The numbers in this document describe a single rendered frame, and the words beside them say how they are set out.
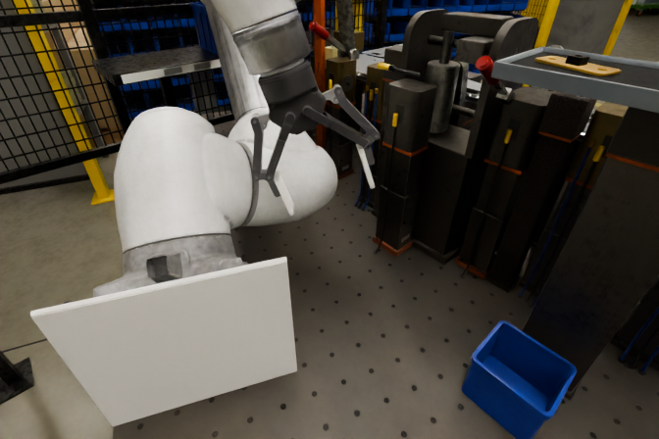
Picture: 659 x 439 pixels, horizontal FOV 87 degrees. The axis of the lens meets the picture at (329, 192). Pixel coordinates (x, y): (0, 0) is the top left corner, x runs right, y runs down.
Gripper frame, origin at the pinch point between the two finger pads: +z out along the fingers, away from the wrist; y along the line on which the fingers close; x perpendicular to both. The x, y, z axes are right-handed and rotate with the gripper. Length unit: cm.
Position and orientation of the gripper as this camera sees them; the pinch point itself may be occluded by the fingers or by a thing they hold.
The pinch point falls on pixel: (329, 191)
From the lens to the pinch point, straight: 56.0
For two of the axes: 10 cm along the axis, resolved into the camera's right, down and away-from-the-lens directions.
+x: 0.9, 4.6, -8.8
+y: -9.4, 3.2, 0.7
